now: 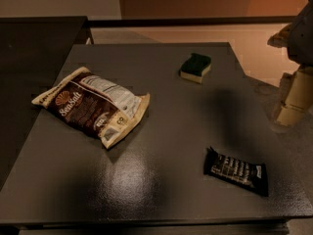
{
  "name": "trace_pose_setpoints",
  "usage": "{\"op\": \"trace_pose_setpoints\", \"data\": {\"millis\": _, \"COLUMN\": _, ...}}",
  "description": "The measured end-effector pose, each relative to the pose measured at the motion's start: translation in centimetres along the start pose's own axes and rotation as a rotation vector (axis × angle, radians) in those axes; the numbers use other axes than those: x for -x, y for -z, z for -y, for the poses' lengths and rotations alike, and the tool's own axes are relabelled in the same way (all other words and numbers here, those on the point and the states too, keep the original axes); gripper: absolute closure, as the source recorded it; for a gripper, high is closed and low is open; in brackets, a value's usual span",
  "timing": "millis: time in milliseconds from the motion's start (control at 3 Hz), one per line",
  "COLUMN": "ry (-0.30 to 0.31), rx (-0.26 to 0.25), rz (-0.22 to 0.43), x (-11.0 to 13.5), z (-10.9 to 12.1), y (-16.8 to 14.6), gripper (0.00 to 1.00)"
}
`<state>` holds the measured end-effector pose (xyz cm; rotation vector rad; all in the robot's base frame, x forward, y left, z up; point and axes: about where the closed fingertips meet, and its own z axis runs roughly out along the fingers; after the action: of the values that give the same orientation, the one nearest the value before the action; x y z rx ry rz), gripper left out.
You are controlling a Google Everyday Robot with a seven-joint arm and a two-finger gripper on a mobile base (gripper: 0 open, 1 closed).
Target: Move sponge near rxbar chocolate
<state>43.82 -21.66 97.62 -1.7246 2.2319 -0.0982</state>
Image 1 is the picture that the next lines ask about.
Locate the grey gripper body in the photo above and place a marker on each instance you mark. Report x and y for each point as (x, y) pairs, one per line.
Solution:
(303, 39)

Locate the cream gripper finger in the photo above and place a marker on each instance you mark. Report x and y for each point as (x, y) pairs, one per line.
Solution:
(296, 96)

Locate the green and yellow sponge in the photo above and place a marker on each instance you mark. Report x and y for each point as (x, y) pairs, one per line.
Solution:
(195, 68)

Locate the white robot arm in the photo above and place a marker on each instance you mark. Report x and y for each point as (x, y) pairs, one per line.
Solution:
(296, 90)

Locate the black rxbar chocolate wrapper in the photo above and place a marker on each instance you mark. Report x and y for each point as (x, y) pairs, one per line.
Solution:
(252, 177)

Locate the brown sea salt snack bag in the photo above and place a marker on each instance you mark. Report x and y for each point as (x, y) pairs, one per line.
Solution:
(96, 106)

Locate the dark side table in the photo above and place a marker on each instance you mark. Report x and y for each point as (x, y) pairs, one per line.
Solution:
(32, 53)

